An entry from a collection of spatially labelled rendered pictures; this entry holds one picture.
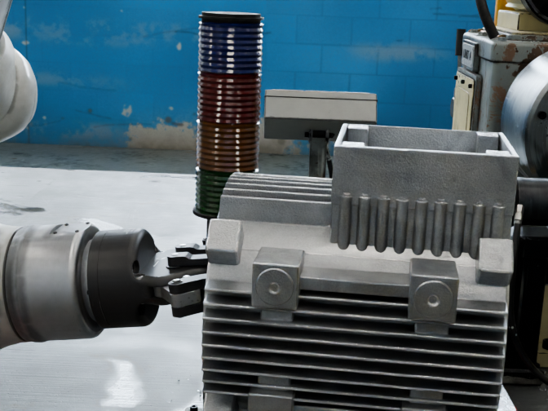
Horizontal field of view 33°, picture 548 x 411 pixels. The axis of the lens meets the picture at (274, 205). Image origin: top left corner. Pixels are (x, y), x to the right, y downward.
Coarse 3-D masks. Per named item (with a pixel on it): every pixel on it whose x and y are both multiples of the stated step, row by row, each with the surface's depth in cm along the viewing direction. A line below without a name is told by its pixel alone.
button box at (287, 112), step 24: (264, 96) 141; (288, 96) 141; (312, 96) 141; (336, 96) 141; (360, 96) 141; (264, 120) 141; (288, 120) 140; (312, 120) 140; (336, 120) 140; (360, 120) 140
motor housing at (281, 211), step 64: (256, 192) 65; (320, 192) 66; (320, 256) 63; (384, 256) 62; (448, 256) 62; (256, 320) 61; (320, 320) 61; (384, 320) 61; (256, 384) 62; (320, 384) 62; (384, 384) 60; (448, 384) 61
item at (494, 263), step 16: (224, 224) 62; (240, 224) 62; (208, 240) 62; (224, 240) 62; (240, 240) 62; (480, 240) 60; (496, 240) 60; (208, 256) 62; (224, 256) 62; (240, 256) 63; (480, 256) 60; (496, 256) 60; (512, 256) 60; (480, 272) 60; (496, 272) 59; (512, 272) 59; (208, 400) 65; (224, 400) 65
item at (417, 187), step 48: (336, 144) 62; (384, 144) 71; (432, 144) 70; (480, 144) 68; (336, 192) 62; (384, 192) 62; (432, 192) 61; (480, 192) 61; (336, 240) 63; (384, 240) 62; (432, 240) 62
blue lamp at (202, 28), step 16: (208, 32) 83; (224, 32) 83; (240, 32) 83; (256, 32) 84; (208, 48) 84; (224, 48) 83; (240, 48) 83; (256, 48) 84; (208, 64) 84; (224, 64) 83; (240, 64) 84; (256, 64) 85
